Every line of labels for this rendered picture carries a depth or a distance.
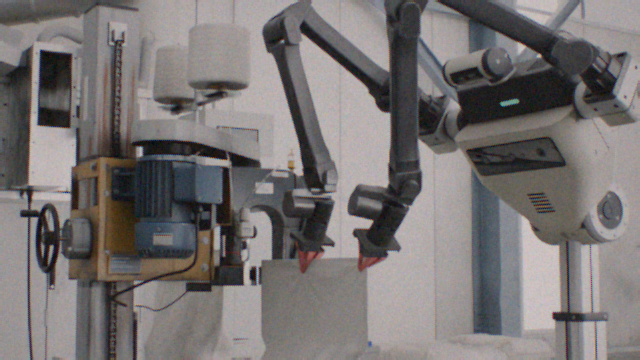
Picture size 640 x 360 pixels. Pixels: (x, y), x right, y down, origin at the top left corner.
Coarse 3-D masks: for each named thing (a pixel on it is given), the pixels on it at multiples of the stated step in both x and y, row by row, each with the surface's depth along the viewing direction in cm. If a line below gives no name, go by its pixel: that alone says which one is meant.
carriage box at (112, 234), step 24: (72, 168) 253; (96, 168) 236; (72, 192) 252; (72, 216) 250; (96, 216) 234; (120, 216) 236; (96, 240) 233; (120, 240) 236; (72, 264) 248; (96, 264) 232; (144, 264) 239; (168, 264) 242
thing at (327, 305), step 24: (264, 264) 250; (288, 264) 239; (312, 264) 230; (336, 264) 220; (264, 288) 249; (288, 288) 239; (312, 288) 229; (336, 288) 219; (360, 288) 211; (264, 312) 249; (288, 312) 238; (312, 312) 229; (336, 312) 219; (360, 312) 211; (264, 336) 248; (288, 336) 237; (312, 336) 228; (336, 336) 218; (360, 336) 210
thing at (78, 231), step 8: (64, 224) 240; (72, 224) 234; (80, 224) 235; (88, 224) 237; (64, 232) 240; (72, 232) 234; (80, 232) 234; (88, 232) 235; (72, 240) 233; (80, 240) 234; (88, 240) 235; (64, 248) 239; (72, 248) 233; (80, 248) 234; (88, 248) 235; (72, 256) 235; (80, 256) 236
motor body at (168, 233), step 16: (144, 160) 224; (160, 160) 223; (176, 160) 224; (192, 160) 227; (144, 176) 224; (160, 176) 223; (144, 192) 224; (160, 192) 222; (144, 208) 223; (160, 208) 222; (176, 208) 224; (144, 224) 222; (160, 224) 221; (176, 224) 222; (192, 224) 226; (144, 240) 222; (160, 240) 221; (176, 240) 222; (192, 240) 226; (144, 256) 223; (160, 256) 222; (176, 256) 223
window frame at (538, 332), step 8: (560, 0) 916; (520, 216) 862; (520, 224) 861; (520, 232) 860; (520, 240) 859; (520, 248) 859; (520, 256) 858; (520, 264) 857; (520, 272) 856; (520, 280) 856; (520, 288) 855; (520, 296) 855; (520, 304) 854; (520, 312) 853; (536, 328) 866; (544, 328) 871; (552, 328) 876; (528, 336) 853; (536, 336) 858
